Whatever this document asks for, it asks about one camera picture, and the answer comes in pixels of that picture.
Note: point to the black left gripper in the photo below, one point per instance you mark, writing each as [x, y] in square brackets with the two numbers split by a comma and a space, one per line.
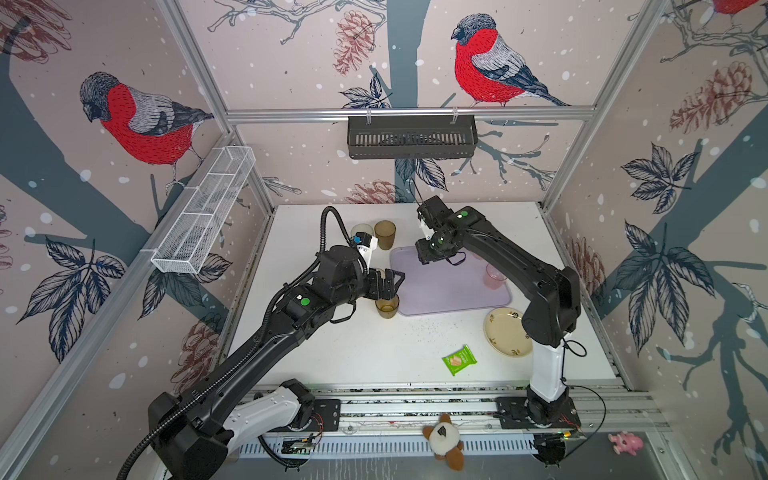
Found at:
[389, 289]

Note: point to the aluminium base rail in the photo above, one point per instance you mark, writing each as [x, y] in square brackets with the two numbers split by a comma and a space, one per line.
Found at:
[607, 407]

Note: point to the pink smooth glass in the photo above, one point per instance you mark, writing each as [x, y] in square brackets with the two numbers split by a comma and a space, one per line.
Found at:
[493, 279]

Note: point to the brown tall glass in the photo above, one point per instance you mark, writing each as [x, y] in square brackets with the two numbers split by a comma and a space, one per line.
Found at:
[385, 232]

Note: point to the pink plush toy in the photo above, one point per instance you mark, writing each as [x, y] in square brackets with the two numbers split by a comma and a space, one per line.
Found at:
[626, 443]

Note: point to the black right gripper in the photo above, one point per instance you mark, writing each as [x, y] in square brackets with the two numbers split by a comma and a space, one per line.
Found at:
[424, 254]

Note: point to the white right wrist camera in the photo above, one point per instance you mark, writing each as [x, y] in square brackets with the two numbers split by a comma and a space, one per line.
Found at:
[426, 230]

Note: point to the white wire mesh basket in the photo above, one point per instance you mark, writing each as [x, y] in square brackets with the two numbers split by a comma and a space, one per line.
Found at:
[193, 234]

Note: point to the black wall basket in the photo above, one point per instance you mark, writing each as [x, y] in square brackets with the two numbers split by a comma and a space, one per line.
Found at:
[412, 137]

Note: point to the amber textured glass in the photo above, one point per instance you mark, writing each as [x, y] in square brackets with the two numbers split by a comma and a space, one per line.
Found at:
[388, 308]

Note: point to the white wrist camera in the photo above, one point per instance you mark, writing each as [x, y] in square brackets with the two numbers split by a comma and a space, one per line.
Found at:
[426, 230]
[366, 244]

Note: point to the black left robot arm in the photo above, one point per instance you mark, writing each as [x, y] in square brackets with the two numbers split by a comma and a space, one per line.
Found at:
[194, 433]

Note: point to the lilac plastic tray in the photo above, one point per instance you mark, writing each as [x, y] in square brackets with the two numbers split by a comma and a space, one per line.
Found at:
[440, 287]

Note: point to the pale green tall glass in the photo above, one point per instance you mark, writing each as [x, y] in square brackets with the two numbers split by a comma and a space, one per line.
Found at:
[362, 228]

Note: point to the green snack packet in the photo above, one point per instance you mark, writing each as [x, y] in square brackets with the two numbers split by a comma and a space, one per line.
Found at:
[459, 360]

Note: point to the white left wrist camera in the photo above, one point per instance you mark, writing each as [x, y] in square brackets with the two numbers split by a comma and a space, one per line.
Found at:
[366, 244]

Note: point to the cream patterned plate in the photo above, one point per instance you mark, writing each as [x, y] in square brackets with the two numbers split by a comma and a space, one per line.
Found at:
[504, 331]

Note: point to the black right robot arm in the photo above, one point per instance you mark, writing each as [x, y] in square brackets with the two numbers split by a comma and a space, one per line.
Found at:
[553, 294]

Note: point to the plush dog toy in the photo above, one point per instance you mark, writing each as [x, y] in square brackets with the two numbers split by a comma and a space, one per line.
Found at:
[445, 442]

